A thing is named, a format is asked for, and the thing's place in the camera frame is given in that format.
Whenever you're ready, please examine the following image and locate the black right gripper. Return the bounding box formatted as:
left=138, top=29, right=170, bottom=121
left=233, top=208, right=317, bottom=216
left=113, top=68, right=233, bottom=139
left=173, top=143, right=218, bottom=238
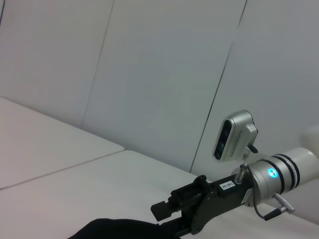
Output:
left=151, top=174, right=254, bottom=238

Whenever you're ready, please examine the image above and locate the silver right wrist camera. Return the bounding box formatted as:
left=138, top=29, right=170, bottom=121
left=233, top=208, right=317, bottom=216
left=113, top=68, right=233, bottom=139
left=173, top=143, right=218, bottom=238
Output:
left=213, top=109, right=259, bottom=165

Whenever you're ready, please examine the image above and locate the black shirt with FREE print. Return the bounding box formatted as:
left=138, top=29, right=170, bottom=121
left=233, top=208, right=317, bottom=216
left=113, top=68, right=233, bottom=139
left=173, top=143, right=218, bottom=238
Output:
left=67, top=218, right=183, bottom=239

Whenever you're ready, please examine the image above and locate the right arm cable with plug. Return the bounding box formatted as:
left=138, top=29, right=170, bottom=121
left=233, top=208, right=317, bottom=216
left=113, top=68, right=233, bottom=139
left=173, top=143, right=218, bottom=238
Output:
left=231, top=163, right=249, bottom=185

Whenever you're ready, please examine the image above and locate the ribbed plug with black cable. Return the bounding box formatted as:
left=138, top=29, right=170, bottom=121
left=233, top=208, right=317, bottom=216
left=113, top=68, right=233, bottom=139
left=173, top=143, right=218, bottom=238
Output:
left=253, top=193, right=297, bottom=222

